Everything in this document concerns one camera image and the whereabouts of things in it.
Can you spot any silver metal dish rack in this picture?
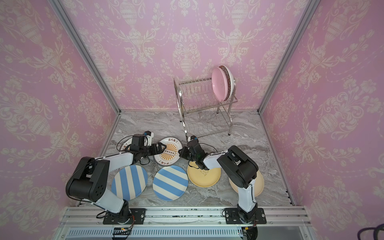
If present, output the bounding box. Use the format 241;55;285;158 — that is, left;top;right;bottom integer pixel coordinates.
174;78;238;139

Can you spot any red rimmed white plate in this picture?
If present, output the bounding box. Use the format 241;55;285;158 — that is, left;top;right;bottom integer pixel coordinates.
119;137;132;152

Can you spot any pink plate with bear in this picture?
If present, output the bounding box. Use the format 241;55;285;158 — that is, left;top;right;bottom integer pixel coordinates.
212;66;230;102

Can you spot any blue striped plate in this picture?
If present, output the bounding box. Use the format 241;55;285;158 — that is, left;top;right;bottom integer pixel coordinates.
153;166;189;202
111;165;148;201

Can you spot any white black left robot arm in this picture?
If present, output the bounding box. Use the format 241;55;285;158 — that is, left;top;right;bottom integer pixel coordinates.
66;131;167;225

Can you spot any aluminium corner post left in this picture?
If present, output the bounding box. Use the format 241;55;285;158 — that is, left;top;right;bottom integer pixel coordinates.
48;0;121;115

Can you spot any blue striped plate centre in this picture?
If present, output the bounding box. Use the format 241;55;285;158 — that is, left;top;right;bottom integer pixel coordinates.
153;166;189;202

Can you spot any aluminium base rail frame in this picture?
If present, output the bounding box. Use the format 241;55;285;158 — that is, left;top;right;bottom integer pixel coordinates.
53;206;316;240

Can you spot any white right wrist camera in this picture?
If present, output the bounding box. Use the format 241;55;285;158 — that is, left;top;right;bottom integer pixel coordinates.
188;136;198;142

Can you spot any orange sunburst patterned plate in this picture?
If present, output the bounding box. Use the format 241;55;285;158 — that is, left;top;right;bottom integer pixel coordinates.
154;137;183;166

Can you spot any aluminium corner post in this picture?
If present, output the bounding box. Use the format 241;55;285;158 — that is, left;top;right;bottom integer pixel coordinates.
48;0;121;115
258;0;321;115

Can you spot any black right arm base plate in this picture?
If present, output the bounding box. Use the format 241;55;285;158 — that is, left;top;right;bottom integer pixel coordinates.
224;208;267;225

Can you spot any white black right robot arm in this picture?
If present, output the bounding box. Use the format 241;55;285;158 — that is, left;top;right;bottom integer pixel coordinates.
179;138;259;224

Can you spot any blue striped plate left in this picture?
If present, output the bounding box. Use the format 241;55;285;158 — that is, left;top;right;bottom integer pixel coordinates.
111;165;148;201

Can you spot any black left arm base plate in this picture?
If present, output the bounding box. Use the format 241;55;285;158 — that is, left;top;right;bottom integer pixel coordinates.
103;208;147;225

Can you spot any white floral plate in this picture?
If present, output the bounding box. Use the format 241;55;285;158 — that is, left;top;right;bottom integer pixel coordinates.
219;65;235;101

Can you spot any yellow plate with bear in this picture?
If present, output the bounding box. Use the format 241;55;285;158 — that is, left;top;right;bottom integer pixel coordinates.
187;162;221;188

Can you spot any aluminium corner post right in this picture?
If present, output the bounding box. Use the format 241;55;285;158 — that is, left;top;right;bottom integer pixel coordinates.
258;0;321;115

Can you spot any beige plain plate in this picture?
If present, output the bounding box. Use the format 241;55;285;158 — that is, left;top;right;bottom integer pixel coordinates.
229;171;265;197

